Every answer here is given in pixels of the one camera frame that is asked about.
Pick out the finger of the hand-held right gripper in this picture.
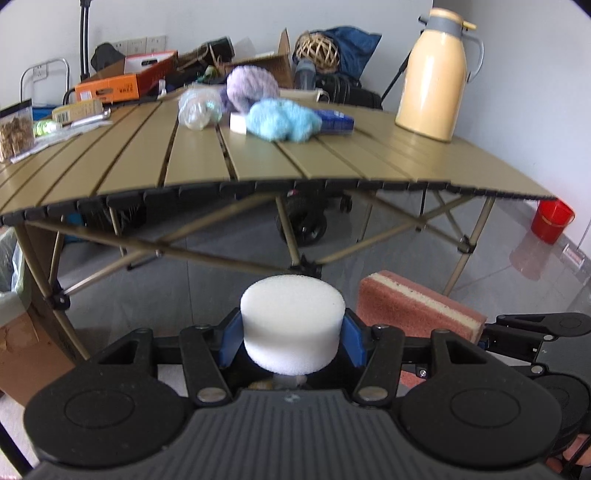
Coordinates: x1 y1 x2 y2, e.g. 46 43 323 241
480 325 548 376
496 312 591 341

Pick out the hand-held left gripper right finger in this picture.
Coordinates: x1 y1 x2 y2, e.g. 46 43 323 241
342 308 504 408

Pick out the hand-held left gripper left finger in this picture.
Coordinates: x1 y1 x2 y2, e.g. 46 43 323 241
85 308 244 408

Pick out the white round foam sponge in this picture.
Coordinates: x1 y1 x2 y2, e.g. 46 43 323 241
240 274 346 376

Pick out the pink layered sponge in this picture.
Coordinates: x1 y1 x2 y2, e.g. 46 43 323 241
358 272 489 388

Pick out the blue tissue pack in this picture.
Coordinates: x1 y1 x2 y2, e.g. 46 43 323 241
318 108 355 136

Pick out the light blue fluffy cloth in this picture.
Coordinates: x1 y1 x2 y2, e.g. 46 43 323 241
246 98 322 142

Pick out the clear plastic bag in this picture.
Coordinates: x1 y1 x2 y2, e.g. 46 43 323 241
178 88 225 131

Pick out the lilac fluffy cloth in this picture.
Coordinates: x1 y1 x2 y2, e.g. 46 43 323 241
226 65 281 114

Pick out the person's right hand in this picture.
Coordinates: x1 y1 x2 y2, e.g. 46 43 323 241
551 434 591 480

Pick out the red bucket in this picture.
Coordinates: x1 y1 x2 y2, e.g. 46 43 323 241
531 199 576 245

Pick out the tan folding table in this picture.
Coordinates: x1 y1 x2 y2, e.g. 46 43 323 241
0 95 559 361

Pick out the cardboard bin box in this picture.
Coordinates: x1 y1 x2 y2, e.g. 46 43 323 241
0 226 78 408

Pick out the yellow thermos jug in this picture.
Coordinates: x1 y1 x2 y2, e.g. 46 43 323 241
394 7 485 143

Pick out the grey water bottle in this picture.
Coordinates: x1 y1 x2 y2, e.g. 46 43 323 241
294 59 317 91

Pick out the brown open cardboard box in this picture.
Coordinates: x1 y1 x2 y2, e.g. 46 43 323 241
226 28 296 89

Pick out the yellow carton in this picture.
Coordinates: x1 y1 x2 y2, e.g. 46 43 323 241
52 100 103 123

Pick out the orange cardboard box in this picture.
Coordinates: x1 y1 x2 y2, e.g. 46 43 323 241
74 50 179 103

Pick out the flat white box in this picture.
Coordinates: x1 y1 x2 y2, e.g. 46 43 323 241
124 52 174 75

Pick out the rattan ball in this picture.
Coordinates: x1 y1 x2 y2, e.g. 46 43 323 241
295 32 341 73

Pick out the dark blue bag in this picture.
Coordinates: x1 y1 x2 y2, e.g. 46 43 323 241
318 26 383 79

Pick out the clear snack jar black lid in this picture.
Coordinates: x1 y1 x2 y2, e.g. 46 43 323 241
0 99 36 162

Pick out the black camera tripod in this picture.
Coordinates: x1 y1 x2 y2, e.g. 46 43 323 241
381 51 411 100

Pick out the wall socket panel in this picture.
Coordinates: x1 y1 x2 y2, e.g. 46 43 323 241
113 34 167 56

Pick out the black trolley handle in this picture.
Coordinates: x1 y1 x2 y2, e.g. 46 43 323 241
78 0 92 80

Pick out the white metal frame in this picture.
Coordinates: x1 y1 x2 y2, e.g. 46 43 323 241
21 58 71 105

